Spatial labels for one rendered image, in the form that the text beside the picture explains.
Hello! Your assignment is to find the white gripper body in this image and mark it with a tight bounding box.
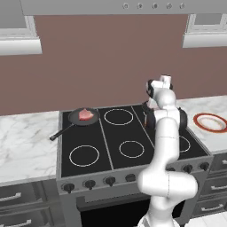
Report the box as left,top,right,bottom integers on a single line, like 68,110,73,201
146,98,160,111

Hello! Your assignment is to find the white plate with red rim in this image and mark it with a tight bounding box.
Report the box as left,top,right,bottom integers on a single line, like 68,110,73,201
192,113,227,134

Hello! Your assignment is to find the black frying pan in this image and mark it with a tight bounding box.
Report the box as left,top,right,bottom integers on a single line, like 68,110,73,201
49,106,101,142

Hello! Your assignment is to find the pink raw steak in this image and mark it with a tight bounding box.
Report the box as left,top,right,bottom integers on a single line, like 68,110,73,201
78,108,94,121

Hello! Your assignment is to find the black hob with oven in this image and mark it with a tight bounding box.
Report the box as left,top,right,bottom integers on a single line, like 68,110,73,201
56,103,215,227

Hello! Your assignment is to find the black hob knob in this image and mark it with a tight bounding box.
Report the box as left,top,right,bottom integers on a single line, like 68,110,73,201
84,179,97,191
104,176,116,187
182,164,194,174
63,183,75,194
199,161,210,172
125,173,137,183

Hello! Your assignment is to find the grey drawer front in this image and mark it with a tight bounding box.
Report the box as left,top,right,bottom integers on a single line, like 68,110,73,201
0,207,51,227
0,181,48,209
212,153,227,176
201,174,227,200
192,197,227,218

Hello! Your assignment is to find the grey range hood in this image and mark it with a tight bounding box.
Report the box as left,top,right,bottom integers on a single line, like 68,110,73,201
20,0,227,16

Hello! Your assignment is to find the black oven door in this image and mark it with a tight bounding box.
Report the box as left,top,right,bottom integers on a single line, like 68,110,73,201
75,192,190,227

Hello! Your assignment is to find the white wall cupboard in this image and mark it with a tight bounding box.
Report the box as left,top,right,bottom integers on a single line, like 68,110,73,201
0,0,43,57
182,12,227,49

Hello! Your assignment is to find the grey oven door handle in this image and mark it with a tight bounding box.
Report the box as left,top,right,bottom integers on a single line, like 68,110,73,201
77,193,149,211

